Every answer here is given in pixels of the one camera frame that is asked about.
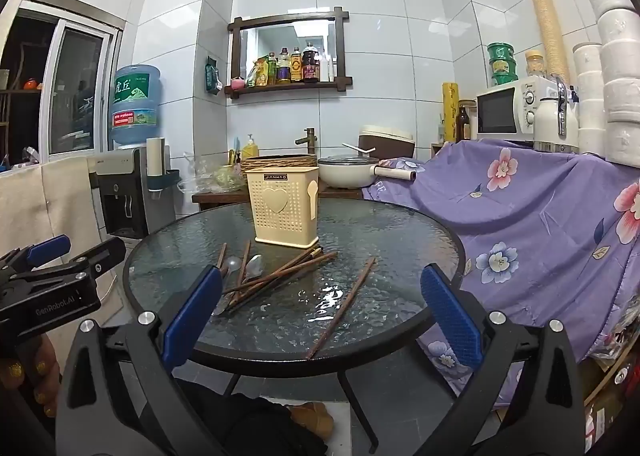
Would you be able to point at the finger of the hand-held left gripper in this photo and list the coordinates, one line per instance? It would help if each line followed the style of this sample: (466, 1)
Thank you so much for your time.
(102, 256)
(47, 250)

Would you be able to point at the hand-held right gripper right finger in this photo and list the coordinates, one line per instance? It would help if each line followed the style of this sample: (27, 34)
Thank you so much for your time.
(450, 318)

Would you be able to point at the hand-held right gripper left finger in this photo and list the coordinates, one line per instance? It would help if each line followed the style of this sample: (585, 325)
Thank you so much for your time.
(192, 318)

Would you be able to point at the metal spoon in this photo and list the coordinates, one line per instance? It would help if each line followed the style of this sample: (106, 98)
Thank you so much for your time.
(255, 263)
(231, 266)

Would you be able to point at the pile of wooden chopsticks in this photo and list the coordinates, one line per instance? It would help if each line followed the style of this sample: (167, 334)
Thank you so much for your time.
(280, 277)

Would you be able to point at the brown wooden chopstick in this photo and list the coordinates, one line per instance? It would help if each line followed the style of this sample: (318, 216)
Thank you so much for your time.
(342, 308)

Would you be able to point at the cream plastic utensil holder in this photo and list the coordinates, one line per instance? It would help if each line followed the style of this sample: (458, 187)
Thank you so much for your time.
(282, 216)

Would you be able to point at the person's left hand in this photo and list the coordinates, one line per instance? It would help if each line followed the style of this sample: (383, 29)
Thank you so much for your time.
(47, 378)

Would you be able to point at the white water dispenser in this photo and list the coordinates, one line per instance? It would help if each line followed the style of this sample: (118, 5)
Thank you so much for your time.
(120, 196)

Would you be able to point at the teal cup holder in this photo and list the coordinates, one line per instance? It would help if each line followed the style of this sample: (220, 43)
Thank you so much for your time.
(167, 180)

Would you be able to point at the purple floral cloth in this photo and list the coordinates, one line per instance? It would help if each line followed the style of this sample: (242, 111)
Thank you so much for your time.
(525, 236)

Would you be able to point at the white paper cup tube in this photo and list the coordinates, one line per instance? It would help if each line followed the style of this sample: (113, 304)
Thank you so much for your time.
(155, 156)

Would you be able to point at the person's dark pants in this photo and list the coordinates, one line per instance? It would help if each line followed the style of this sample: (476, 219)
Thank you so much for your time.
(250, 428)

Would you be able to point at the wooden counter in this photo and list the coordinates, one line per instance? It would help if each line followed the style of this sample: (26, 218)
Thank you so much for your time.
(220, 197)

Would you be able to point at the clear plastic bags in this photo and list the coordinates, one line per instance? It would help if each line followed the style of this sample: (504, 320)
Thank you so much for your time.
(210, 177)

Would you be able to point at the blue water jug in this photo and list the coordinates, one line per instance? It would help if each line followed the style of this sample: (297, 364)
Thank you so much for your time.
(135, 106)

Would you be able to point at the tan slipper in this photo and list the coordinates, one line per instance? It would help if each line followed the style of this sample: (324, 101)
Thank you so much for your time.
(312, 418)

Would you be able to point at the toothbrush cup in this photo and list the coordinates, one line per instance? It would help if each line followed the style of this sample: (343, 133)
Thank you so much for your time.
(234, 153)

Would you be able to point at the small wooden box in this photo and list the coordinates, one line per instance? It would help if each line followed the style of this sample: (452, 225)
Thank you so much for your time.
(437, 148)

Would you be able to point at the woven basin sink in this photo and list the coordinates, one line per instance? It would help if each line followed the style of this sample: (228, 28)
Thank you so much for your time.
(270, 162)

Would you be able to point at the yellow soap dispenser bottle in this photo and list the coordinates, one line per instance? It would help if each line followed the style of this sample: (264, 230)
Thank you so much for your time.
(250, 150)

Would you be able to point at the white pan with lid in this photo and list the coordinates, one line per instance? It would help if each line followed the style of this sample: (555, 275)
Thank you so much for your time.
(345, 173)

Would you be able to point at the brown white rice cooker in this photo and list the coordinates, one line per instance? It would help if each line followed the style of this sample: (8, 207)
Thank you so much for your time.
(387, 142)

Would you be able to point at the brown glass bottle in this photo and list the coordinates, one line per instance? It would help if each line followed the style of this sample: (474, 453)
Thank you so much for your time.
(463, 126)

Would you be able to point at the yellow wrap roll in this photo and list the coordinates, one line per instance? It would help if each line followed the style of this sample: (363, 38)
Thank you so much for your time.
(450, 111)

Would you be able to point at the green hanging packet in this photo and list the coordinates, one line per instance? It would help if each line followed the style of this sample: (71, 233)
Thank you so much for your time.
(213, 76)

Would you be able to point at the white microwave oven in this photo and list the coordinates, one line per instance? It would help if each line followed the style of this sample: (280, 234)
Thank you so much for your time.
(500, 111)

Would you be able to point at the bronze faucet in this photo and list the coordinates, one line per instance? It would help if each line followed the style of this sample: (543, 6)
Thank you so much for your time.
(309, 138)

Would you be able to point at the white electric kettle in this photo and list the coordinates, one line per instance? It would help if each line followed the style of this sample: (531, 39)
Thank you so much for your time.
(550, 126)

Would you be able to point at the yellow snack bags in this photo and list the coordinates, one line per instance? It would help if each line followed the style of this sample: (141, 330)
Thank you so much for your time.
(259, 72)

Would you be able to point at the wooden framed mirror shelf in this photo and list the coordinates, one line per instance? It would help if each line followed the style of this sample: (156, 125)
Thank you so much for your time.
(287, 87)

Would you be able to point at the green bottle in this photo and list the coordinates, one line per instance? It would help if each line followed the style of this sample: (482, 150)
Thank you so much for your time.
(272, 70)

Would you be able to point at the green instant noodle bowls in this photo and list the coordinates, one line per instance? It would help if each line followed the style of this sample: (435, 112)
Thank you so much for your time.
(501, 65)

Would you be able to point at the purple label bottle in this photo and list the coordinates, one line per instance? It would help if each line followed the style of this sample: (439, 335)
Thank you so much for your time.
(283, 67)

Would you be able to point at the yellow lid jar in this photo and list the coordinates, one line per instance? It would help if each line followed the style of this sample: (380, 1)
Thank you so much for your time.
(535, 65)

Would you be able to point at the orange label bottle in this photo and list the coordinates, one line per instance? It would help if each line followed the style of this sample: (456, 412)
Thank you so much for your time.
(296, 66)

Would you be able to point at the white plastic bottle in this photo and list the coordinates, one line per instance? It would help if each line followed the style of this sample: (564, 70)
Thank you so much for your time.
(330, 68)

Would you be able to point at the dark sauce bottle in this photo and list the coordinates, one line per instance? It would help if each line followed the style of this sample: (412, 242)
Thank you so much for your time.
(310, 65)

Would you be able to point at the tall stack of paper cups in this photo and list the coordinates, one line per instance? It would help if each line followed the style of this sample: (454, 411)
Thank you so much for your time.
(547, 26)

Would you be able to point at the stacks of white paper bowls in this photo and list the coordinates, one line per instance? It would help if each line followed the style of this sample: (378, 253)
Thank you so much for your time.
(612, 36)

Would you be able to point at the sliding window frame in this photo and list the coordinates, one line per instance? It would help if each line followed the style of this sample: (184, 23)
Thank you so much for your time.
(75, 86)

